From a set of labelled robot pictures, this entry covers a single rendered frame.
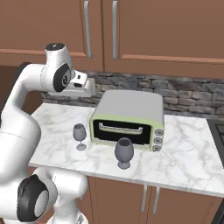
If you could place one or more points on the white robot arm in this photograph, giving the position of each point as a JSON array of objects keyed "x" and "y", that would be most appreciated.
[{"x": 17, "y": 140}]

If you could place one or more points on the brown wall cupboard door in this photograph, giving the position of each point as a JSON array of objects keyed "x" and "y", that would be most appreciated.
[
  {"x": 43, "y": 26},
  {"x": 172, "y": 32}
]

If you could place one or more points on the large grey wine glass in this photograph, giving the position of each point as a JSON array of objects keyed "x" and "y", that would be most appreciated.
[{"x": 124, "y": 150}]

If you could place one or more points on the small grey wine glass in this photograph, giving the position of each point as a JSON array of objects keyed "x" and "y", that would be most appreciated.
[{"x": 79, "y": 132}]

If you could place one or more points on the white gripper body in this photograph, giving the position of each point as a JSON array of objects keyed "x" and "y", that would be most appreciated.
[{"x": 76, "y": 90}]

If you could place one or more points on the brown base cupboard door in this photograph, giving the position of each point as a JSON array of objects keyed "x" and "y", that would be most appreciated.
[
  {"x": 180, "y": 207},
  {"x": 116, "y": 201}
]

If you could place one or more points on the black hob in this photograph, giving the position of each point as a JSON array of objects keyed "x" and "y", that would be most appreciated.
[{"x": 218, "y": 140}]

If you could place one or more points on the green and grey toaster oven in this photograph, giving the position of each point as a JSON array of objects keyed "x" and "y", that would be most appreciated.
[{"x": 128, "y": 116}]

